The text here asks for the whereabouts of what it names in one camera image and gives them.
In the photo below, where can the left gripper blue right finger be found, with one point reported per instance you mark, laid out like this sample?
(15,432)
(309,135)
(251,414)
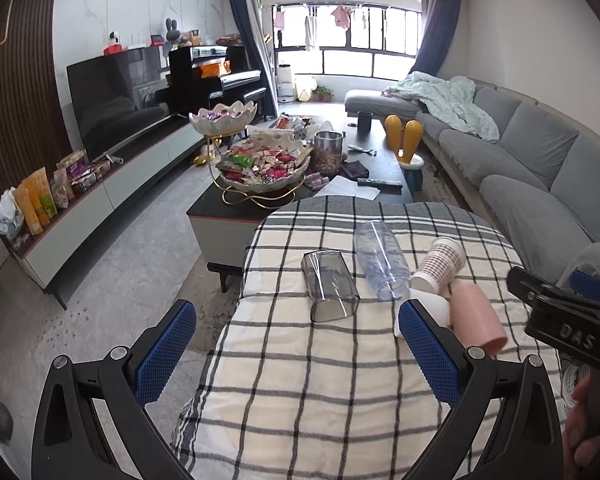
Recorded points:
(524,441)

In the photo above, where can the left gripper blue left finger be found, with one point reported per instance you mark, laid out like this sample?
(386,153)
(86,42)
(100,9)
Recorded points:
(68,440)

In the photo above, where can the clear bluish plastic cup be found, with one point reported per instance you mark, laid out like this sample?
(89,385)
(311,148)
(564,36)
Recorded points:
(382,260)

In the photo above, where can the pink plastic cup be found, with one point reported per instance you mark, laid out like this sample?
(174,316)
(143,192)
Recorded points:
(474,320)

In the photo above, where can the white plastic cup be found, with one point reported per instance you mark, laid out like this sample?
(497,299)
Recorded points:
(437,306)

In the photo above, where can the brown patterned paper cup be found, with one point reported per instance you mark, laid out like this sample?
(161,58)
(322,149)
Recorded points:
(441,264)

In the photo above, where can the smoky grey square cup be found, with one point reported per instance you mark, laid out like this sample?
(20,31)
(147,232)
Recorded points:
(330,286)

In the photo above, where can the person's right hand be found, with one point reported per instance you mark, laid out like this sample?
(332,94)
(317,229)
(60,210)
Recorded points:
(581,437)

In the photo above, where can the grey sectional sofa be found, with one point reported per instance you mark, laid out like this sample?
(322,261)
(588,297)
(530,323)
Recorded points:
(539,184)

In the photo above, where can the white tv cabinet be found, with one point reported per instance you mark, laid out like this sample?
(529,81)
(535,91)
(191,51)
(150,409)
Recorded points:
(143,164)

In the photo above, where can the checked white tablecloth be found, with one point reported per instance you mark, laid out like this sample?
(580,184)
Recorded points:
(283,397)

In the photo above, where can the white plastic bag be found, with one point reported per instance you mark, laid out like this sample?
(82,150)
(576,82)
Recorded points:
(11,216)

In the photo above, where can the orange snack bag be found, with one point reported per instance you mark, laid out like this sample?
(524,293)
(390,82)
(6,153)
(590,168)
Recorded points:
(35,200)

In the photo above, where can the yellow rabbit ear stool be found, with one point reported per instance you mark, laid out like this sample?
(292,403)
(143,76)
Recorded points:
(404,140)

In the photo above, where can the light green blanket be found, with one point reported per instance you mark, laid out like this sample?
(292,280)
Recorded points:
(450,101)

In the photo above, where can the black remote control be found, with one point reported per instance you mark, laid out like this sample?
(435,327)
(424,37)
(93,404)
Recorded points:
(379,183)

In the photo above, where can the black top coffee table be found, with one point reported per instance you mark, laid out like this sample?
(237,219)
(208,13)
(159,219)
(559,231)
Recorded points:
(224,222)

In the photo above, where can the purple snack bag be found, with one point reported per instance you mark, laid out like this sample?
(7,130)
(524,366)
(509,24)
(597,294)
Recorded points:
(82,176)

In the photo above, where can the dark purple wallet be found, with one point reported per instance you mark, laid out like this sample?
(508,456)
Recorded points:
(353,170)

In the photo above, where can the white paper sheet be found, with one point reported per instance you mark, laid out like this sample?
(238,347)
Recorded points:
(341,186)

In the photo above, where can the black mug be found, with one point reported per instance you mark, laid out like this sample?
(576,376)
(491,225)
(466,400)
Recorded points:
(364,122)

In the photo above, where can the glass jar of nuts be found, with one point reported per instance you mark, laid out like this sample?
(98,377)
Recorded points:
(327,152)

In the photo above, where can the two tier snack bowl stand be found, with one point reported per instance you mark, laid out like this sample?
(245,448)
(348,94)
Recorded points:
(265,167)

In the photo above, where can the dark blue right curtain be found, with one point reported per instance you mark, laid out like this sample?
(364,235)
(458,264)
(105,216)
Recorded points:
(440,26)

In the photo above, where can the dark blue curtain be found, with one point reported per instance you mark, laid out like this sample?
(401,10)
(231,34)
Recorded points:
(247,18)
(440,26)

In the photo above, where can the black flat screen television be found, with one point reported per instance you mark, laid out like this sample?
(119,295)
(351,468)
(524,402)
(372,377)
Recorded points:
(116,96)

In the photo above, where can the potted green plant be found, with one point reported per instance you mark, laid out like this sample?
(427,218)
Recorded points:
(322,94)

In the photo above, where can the white air purifier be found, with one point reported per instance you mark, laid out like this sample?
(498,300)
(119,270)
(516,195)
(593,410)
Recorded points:
(286,91)

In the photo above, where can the black upright piano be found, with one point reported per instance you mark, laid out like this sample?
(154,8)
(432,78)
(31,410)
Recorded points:
(203,76)

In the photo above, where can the red white toy figure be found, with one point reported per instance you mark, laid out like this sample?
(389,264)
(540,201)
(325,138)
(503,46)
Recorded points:
(114,45)

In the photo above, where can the grey rabbit figurine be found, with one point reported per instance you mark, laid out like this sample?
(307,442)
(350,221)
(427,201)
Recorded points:
(173,34)

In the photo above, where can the dark blue left curtain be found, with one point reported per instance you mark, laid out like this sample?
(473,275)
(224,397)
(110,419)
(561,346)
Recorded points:
(247,18)

